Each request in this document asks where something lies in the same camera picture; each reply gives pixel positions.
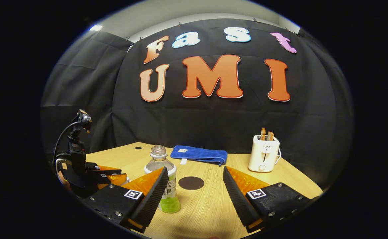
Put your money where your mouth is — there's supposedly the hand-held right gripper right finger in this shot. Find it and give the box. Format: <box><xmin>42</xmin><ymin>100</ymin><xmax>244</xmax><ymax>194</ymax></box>
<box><xmin>223</xmin><ymin>166</ymin><xmax>317</xmax><ymax>233</ymax></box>

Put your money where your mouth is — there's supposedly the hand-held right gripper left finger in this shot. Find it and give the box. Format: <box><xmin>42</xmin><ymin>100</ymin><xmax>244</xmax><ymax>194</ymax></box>
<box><xmin>81</xmin><ymin>167</ymin><xmax>169</xmax><ymax>233</ymax></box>

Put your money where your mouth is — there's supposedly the dark round coaster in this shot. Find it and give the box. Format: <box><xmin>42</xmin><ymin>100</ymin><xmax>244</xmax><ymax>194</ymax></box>
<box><xmin>178</xmin><ymin>176</ymin><xmax>205</xmax><ymax>190</ymax></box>

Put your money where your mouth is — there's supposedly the clear water bottle green label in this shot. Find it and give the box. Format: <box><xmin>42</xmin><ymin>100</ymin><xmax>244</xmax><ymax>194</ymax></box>
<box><xmin>144</xmin><ymin>145</ymin><xmax>181</xmax><ymax>213</ymax></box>

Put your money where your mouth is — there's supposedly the white toaster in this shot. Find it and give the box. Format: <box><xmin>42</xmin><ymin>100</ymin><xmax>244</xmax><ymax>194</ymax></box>
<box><xmin>248</xmin><ymin>134</ymin><xmax>281</xmax><ymax>172</ymax></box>

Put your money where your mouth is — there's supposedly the blue folded towel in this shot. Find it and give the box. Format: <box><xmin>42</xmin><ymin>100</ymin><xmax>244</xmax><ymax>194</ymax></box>
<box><xmin>170</xmin><ymin>145</ymin><xmax>228</xmax><ymax>166</ymax></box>

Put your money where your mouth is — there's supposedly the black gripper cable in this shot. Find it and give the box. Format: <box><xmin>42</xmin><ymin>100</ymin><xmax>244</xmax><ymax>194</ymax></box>
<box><xmin>53</xmin><ymin>121</ymin><xmax>82</xmax><ymax>166</ymax></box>

